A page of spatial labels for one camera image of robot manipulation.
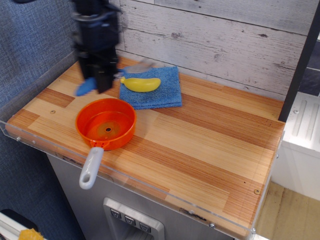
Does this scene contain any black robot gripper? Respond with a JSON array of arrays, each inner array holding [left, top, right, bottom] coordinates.
[[71, 0, 121, 94]]

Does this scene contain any blue-handled metal fork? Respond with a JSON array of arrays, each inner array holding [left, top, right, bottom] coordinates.
[[74, 58, 155, 97]]

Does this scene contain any blue rag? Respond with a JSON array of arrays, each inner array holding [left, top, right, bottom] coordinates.
[[119, 66, 182, 110]]

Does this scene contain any yellow toy banana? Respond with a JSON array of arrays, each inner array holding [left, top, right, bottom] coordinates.
[[120, 77, 161, 93]]

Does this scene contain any clear acrylic table guard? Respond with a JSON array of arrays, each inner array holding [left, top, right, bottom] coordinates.
[[0, 34, 286, 235]]

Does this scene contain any silver cabinet with buttons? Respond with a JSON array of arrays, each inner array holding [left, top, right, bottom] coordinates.
[[48, 155, 231, 240]]

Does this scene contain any white plastic appliance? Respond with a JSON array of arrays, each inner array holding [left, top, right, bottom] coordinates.
[[271, 92, 320, 200]]

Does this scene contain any orange pot with grey handle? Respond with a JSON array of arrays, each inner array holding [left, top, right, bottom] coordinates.
[[75, 98, 137, 190]]

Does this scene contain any dark grey right post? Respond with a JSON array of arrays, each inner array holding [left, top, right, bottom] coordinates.
[[278, 0, 320, 122]]

